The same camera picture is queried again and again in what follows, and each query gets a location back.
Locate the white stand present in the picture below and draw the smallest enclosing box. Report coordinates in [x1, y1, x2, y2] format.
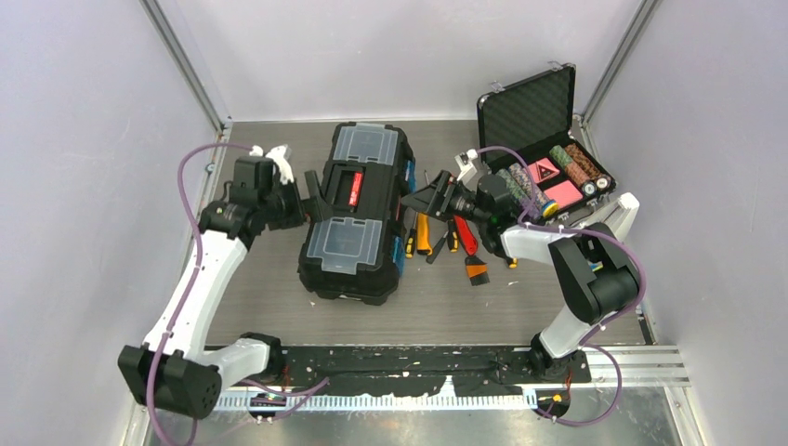
[578, 192, 640, 242]

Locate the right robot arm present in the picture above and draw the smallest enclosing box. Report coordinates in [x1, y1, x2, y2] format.
[402, 171, 646, 382]

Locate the screwdriver left of knife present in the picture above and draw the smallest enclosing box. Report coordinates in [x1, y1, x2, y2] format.
[446, 219, 460, 253]

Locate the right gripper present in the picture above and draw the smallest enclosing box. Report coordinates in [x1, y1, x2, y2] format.
[401, 170, 489, 227]

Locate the black poker chip case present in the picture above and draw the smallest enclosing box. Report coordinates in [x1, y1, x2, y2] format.
[477, 63, 617, 234]

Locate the black plastic toolbox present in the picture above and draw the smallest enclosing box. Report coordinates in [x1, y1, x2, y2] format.
[297, 122, 415, 306]

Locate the orange black brush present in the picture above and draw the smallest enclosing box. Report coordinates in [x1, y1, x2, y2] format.
[465, 255, 490, 286]

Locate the screwdriver far left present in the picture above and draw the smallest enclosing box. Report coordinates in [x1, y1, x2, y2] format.
[405, 213, 418, 258]

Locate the yellow utility knife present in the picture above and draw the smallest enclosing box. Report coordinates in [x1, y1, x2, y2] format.
[415, 213, 432, 256]

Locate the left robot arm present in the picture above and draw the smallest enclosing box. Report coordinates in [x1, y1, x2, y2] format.
[118, 147, 324, 420]

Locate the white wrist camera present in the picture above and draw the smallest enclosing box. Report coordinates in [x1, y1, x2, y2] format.
[454, 149, 479, 184]
[248, 144, 296, 185]

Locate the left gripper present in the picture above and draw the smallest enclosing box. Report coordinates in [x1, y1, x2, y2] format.
[260, 170, 334, 231]

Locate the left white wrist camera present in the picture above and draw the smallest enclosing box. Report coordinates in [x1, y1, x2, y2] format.
[248, 144, 296, 185]

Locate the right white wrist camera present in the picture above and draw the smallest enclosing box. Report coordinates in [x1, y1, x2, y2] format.
[454, 149, 479, 184]

